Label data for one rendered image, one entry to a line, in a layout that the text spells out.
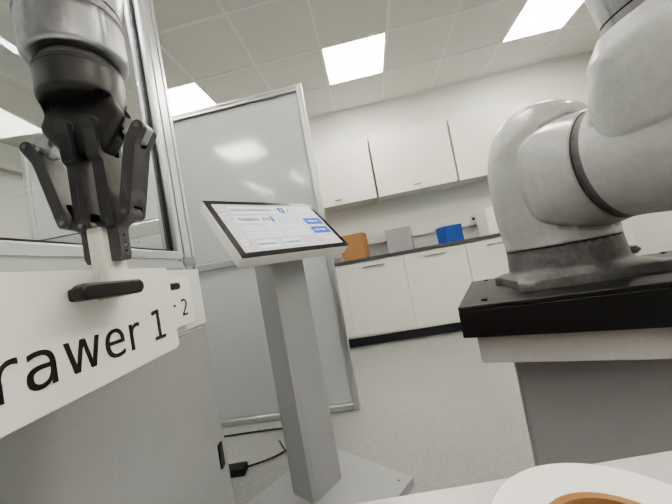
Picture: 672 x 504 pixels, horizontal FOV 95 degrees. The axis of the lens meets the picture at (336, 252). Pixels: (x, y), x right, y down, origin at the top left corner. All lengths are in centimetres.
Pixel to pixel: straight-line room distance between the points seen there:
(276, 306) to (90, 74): 94
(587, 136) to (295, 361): 107
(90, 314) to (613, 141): 56
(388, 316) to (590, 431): 275
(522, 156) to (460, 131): 338
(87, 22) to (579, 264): 63
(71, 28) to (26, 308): 25
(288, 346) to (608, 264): 98
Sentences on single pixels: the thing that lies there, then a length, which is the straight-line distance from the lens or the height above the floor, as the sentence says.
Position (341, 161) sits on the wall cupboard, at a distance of 370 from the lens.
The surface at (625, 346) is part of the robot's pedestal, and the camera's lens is 50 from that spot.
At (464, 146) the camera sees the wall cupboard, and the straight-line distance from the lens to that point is 387.
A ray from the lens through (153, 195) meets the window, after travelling 85.
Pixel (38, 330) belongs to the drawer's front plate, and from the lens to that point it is 34.
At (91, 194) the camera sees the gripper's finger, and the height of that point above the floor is 101.
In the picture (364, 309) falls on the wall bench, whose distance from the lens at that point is 322.
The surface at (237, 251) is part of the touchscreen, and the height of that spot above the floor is 99.
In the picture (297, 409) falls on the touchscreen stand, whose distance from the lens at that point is 129.
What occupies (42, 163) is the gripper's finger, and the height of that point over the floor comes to 104.
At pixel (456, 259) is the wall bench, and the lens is 328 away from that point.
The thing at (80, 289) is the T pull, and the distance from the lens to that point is 32.
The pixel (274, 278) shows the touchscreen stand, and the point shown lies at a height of 88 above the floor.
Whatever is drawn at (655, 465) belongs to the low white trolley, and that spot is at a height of 76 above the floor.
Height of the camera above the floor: 89
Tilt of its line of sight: 2 degrees up
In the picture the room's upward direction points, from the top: 10 degrees counter-clockwise
